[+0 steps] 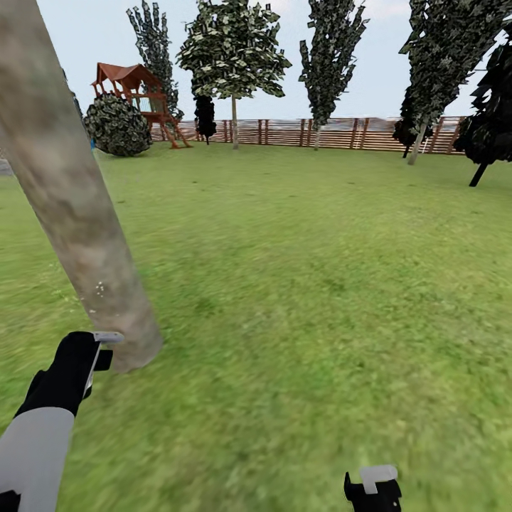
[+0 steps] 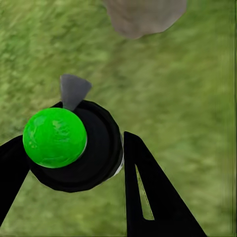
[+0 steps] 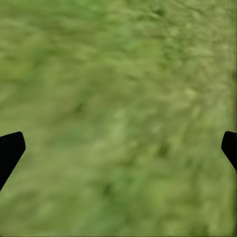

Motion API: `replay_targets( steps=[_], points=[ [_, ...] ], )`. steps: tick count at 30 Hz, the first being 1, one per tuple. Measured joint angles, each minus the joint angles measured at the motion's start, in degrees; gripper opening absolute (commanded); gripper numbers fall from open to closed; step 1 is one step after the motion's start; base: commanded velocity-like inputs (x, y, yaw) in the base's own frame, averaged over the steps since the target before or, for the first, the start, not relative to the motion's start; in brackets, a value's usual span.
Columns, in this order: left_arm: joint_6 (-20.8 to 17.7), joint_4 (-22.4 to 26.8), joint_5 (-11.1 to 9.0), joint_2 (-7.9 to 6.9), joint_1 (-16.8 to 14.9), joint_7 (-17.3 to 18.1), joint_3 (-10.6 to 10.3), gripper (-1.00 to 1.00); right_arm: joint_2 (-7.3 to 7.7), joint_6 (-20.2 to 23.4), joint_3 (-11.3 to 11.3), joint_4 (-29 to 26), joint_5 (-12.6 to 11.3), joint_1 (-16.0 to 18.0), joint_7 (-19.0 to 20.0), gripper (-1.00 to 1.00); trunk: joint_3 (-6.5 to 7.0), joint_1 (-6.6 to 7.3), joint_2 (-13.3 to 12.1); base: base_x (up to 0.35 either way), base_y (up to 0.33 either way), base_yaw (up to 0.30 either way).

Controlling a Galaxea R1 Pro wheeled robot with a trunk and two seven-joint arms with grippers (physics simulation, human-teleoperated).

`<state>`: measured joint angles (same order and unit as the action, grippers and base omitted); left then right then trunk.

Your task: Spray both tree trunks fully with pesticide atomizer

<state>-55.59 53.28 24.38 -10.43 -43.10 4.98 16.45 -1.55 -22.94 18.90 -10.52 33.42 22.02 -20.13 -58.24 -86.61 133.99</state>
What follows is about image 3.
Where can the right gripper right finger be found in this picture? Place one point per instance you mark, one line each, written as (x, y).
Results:
(229, 147)

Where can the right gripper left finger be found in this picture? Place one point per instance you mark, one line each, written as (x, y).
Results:
(12, 147)

